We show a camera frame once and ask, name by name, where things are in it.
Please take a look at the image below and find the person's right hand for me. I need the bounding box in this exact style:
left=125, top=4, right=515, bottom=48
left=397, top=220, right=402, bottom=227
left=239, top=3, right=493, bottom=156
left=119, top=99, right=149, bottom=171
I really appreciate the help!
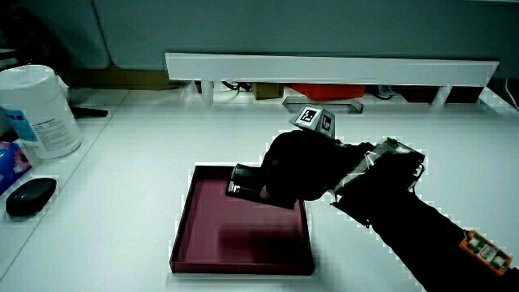
left=259, top=104, right=375, bottom=203

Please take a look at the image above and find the black stapper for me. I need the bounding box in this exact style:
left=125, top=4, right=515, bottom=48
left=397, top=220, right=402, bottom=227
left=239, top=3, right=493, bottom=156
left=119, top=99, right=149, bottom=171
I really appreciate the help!
left=225, top=163, right=298, bottom=211

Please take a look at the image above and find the dark red square plate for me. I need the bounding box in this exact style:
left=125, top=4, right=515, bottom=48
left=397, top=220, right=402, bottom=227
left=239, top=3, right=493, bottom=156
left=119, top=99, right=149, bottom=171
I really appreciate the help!
left=169, top=164, right=315, bottom=276

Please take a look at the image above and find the person's right forearm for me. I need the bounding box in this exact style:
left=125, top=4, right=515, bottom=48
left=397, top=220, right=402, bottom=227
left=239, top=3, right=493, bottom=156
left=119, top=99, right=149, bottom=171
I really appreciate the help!
left=330, top=178, right=519, bottom=292

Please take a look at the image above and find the grey metal tray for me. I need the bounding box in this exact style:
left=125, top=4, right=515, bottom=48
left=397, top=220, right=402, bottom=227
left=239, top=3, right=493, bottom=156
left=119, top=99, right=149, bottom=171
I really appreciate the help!
left=281, top=96, right=365, bottom=115

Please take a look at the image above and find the orange box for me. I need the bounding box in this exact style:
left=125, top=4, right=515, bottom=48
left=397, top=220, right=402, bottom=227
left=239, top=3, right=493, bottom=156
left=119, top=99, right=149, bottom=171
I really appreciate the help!
left=288, top=84, right=367, bottom=102

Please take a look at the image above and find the small cardboard box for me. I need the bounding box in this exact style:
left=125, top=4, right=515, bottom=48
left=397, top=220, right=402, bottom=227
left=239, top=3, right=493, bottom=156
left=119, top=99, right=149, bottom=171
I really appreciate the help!
left=250, top=82, right=285, bottom=101

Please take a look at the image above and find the black wrist sensor module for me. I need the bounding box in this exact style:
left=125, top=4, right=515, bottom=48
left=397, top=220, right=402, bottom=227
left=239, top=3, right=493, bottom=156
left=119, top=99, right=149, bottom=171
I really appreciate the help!
left=331, top=136, right=427, bottom=196

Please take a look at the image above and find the white desk shelf riser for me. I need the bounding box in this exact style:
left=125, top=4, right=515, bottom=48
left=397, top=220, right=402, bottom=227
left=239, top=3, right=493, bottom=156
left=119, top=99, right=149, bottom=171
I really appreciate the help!
left=164, top=52, right=500, bottom=109

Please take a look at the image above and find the dark red box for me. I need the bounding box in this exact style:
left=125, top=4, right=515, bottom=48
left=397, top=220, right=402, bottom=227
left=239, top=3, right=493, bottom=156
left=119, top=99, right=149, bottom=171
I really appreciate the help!
left=398, top=85, right=441, bottom=104
left=445, top=85, right=486, bottom=105

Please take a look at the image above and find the brown board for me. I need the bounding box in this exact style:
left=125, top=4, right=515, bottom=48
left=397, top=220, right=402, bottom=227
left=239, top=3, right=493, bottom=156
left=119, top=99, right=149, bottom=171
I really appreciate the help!
left=63, top=66, right=180, bottom=91

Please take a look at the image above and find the white wipes canister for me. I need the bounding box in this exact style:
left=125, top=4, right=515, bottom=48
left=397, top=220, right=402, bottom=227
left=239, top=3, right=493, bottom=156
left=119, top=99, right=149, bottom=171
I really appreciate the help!
left=0, top=64, right=84, bottom=161

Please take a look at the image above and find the black computer mouse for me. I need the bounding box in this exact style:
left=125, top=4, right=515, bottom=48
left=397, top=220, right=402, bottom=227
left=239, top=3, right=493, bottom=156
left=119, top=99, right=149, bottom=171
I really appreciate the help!
left=5, top=177, right=58, bottom=217

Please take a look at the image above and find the blue tissue pack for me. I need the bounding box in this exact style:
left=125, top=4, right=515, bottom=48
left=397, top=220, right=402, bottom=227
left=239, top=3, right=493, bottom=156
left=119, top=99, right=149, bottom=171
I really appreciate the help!
left=0, top=140, right=33, bottom=196

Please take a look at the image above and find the black cable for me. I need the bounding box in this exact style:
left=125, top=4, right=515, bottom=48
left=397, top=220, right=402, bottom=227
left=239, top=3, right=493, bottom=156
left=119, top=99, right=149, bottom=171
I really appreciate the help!
left=221, top=80, right=253, bottom=92

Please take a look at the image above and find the white cable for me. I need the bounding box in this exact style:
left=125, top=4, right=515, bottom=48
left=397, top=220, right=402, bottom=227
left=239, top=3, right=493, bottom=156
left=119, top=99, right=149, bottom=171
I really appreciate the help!
left=504, top=77, right=519, bottom=112

